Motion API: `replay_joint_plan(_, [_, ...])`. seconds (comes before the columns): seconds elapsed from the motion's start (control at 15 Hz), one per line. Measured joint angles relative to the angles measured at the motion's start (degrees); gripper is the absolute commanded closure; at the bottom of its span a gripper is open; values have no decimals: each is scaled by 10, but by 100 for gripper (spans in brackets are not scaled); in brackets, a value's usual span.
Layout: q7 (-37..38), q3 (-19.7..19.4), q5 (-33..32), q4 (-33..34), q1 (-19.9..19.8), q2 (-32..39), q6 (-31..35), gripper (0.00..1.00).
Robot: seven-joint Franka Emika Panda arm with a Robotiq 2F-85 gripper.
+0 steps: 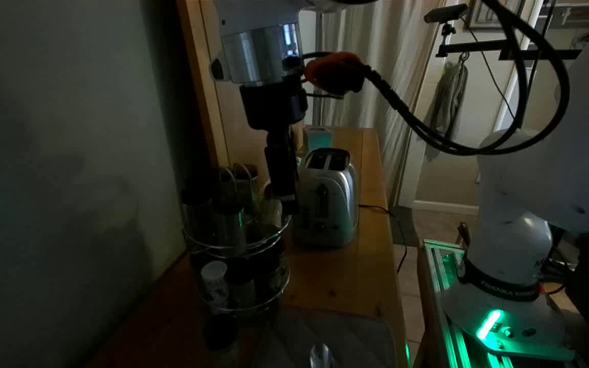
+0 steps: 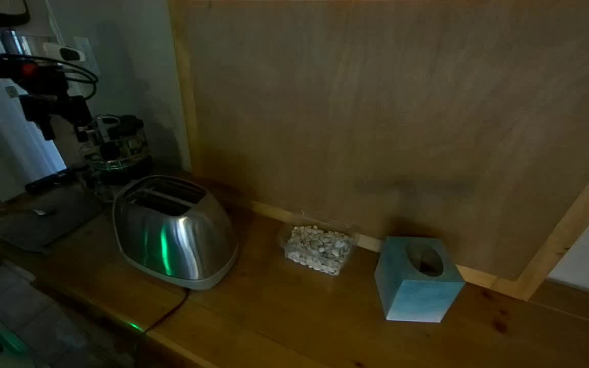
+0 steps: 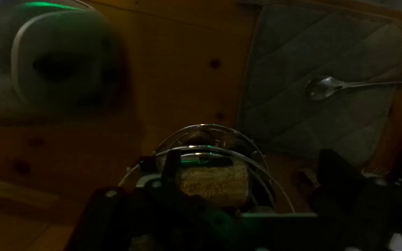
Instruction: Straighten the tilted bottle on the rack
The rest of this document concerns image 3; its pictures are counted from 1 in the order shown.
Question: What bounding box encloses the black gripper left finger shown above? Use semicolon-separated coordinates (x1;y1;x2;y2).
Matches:
64;149;198;251

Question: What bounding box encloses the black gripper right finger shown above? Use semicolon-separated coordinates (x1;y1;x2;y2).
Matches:
308;149;402;251

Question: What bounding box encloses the spice bottle with black cap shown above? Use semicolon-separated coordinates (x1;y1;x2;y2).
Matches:
177;158;251;207

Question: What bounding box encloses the round chrome spice rack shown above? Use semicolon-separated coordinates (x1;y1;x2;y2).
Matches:
117;124;294;211

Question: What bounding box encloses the silver metal spoon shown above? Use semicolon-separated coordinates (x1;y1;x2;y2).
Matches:
305;75;402;101

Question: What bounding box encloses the grey quilted pot holder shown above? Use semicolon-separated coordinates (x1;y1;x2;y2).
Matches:
238;2;402;165

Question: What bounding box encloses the silver two-slot toaster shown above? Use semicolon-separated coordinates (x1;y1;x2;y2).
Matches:
0;0;125;124

